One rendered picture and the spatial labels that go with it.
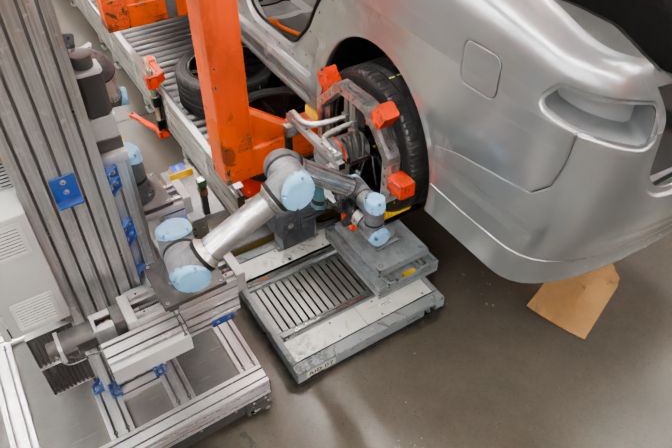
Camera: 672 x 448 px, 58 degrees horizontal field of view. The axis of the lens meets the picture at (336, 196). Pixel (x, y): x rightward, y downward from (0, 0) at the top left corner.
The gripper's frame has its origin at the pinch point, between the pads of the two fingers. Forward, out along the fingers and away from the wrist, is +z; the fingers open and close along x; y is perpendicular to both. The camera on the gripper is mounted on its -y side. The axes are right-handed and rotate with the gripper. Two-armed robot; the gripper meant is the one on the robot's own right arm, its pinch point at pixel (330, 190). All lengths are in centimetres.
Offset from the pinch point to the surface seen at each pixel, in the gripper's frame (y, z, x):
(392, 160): 12.5, -10.0, -22.5
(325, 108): 7, 44, -25
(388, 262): -60, 0, -33
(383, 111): 31.7, -3.4, -21.6
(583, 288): -82, -53, -119
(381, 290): -67, -8, -24
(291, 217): -46, 39, -2
